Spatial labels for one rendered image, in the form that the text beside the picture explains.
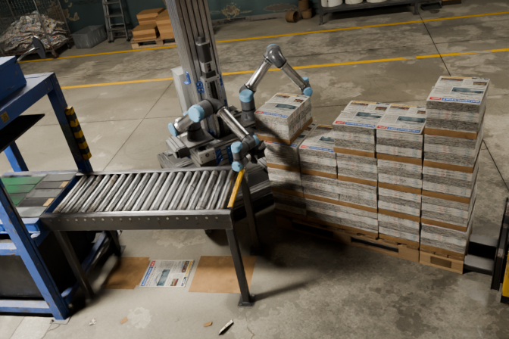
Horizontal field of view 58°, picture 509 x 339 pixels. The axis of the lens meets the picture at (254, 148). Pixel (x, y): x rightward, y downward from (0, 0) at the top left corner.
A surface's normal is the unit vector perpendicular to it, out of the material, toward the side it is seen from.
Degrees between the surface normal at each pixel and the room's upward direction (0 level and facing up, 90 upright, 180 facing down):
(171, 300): 0
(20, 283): 90
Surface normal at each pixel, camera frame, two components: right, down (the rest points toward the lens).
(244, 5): -0.16, 0.52
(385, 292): -0.15, -0.85
